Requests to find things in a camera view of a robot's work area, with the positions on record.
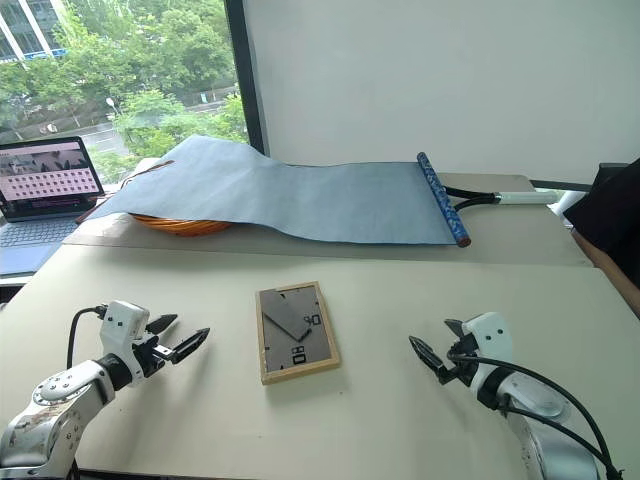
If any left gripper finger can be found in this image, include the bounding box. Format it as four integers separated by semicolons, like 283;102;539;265
144;313;179;336
167;327;212;365

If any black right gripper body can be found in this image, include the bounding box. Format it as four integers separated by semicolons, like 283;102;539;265
446;333;483;391

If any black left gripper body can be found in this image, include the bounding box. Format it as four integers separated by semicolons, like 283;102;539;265
130;334;177;380

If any orange woven basket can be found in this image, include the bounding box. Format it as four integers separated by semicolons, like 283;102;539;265
129;213;235;238

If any white paper roll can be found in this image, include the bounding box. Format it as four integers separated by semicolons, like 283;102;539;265
548;191;587;217

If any blue paper hanging scroll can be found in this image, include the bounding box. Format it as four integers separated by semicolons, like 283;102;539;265
74;137;473;249

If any tablet laptop with keyboard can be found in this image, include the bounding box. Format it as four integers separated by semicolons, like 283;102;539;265
0;135;107;277

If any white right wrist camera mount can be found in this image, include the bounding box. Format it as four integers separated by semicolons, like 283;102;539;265
459;312;515;375

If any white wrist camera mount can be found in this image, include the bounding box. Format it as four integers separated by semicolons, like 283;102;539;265
459;312;515;375
98;299;151;389

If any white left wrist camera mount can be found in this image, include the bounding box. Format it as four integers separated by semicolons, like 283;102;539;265
98;299;151;389

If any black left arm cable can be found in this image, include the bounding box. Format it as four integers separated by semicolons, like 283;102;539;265
66;303;110;372

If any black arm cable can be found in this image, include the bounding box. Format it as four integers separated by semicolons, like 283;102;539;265
66;303;110;372
446;352;626;480

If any wooden picture frame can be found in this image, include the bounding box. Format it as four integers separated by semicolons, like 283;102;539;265
254;280;343;387

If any black racket with white handle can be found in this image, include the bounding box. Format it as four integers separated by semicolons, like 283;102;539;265
443;185;559;212

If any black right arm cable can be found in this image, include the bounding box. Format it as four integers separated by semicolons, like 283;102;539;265
446;352;626;480

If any black window frame post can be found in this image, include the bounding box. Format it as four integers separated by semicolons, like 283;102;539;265
223;0;272;157

